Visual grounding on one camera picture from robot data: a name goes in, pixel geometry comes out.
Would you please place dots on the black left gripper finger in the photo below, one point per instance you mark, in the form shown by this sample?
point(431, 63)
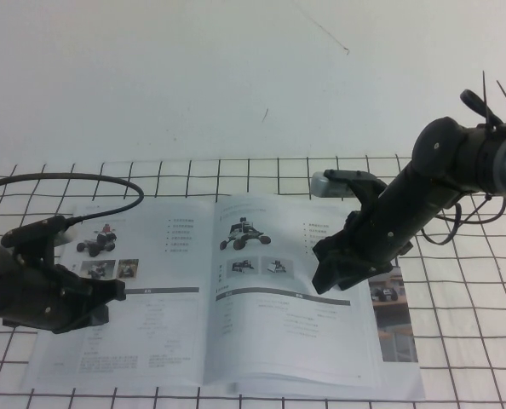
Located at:
point(106, 290)
point(99, 315)

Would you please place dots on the robot catalog book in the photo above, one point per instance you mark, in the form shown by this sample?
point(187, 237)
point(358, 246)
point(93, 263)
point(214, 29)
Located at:
point(244, 332)

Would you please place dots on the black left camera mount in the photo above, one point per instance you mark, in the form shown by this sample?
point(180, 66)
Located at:
point(33, 255)

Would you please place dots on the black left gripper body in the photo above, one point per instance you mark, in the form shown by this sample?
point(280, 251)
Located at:
point(44, 302)

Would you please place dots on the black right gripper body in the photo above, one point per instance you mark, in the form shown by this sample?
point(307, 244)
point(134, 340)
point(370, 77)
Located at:
point(372, 247)

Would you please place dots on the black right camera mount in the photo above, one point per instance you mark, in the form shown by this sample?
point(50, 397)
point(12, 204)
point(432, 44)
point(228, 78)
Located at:
point(370, 191)

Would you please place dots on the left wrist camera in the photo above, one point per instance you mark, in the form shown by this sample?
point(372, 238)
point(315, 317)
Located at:
point(31, 230)

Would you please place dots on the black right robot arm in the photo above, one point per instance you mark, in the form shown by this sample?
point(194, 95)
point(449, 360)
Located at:
point(427, 191)

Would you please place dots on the white black-grid tablecloth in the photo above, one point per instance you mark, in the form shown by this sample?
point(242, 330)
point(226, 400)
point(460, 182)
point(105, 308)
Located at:
point(449, 319)

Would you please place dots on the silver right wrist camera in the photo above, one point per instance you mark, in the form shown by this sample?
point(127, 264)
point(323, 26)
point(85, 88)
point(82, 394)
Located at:
point(334, 185)

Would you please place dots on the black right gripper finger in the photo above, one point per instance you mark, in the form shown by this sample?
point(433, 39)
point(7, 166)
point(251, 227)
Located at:
point(329, 279)
point(327, 249)

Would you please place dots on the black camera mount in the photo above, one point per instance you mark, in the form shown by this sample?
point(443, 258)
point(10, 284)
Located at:
point(33, 255)
point(370, 191)

